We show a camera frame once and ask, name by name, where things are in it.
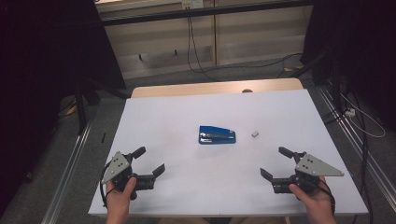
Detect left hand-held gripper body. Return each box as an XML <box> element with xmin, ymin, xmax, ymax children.
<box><xmin>101</xmin><ymin>151</ymin><xmax>156</xmax><ymax>201</ymax></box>

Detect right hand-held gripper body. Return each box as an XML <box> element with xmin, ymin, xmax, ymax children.
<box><xmin>271</xmin><ymin>151</ymin><xmax>346</xmax><ymax>194</ymax></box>

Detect blue stapler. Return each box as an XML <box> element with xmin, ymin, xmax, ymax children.
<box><xmin>198</xmin><ymin>125</ymin><xmax>237</xmax><ymax>146</ymax></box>

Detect person's left hand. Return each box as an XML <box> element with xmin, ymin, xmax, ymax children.
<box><xmin>106</xmin><ymin>176</ymin><xmax>138</xmax><ymax>217</ymax></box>

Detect person's right hand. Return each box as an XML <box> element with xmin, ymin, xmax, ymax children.
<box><xmin>288</xmin><ymin>175</ymin><xmax>334</xmax><ymax>217</ymax></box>

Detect white table board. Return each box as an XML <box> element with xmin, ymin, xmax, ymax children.
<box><xmin>88</xmin><ymin>88</ymin><xmax>370</xmax><ymax>218</ymax></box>

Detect black metal stand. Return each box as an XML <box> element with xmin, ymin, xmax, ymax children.
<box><xmin>289</xmin><ymin>46</ymin><xmax>344</xmax><ymax>117</ymax></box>
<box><xmin>74</xmin><ymin>77</ymin><xmax>133</xmax><ymax>135</ymax></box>

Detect wooden table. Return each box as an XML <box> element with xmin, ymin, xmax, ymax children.
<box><xmin>130</xmin><ymin>77</ymin><xmax>304</xmax><ymax>100</ymax></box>

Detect black curtain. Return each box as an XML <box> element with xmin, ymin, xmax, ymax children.
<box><xmin>299</xmin><ymin>0</ymin><xmax>396</xmax><ymax>132</ymax></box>
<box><xmin>0</xmin><ymin>0</ymin><xmax>127</xmax><ymax>218</ymax></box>

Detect beige cabinet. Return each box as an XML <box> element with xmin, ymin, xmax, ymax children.
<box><xmin>94</xmin><ymin>0</ymin><xmax>314</xmax><ymax>80</ymax></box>

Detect black horizontal bar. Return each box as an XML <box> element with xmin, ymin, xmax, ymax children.
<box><xmin>99</xmin><ymin>0</ymin><xmax>314</xmax><ymax>27</ymax></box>

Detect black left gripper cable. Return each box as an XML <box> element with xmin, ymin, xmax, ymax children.
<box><xmin>99</xmin><ymin>161</ymin><xmax>117</xmax><ymax>209</ymax></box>

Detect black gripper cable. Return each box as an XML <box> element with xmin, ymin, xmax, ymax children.
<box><xmin>99</xmin><ymin>161</ymin><xmax>117</xmax><ymax>209</ymax></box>
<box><xmin>317</xmin><ymin>178</ymin><xmax>337</xmax><ymax>217</ymax></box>

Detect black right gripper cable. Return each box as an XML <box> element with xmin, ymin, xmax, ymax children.
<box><xmin>317</xmin><ymin>178</ymin><xmax>337</xmax><ymax>217</ymax></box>

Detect aluminium floor rail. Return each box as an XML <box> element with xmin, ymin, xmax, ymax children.
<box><xmin>40</xmin><ymin>120</ymin><xmax>93</xmax><ymax>224</ymax></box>
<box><xmin>317</xmin><ymin>84</ymin><xmax>396</xmax><ymax>203</ymax></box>

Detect black floor cable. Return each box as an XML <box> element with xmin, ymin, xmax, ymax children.
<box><xmin>348</xmin><ymin>90</ymin><xmax>375</xmax><ymax>224</ymax></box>

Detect white thin cable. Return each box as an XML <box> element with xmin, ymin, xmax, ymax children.
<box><xmin>339</xmin><ymin>92</ymin><xmax>387</xmax><ymax>139</ymax></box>

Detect black hanging cables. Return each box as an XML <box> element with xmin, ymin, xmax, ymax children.
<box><xmin>186</xmin><ymin>7</ymin><xmax>304</xmax><ymax>82</ymax></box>

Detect white wall socket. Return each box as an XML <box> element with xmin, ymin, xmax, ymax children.
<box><xmin>181</xmin><ymin>0</ymin><xmax>205</xmax><ymax>10</ymax></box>

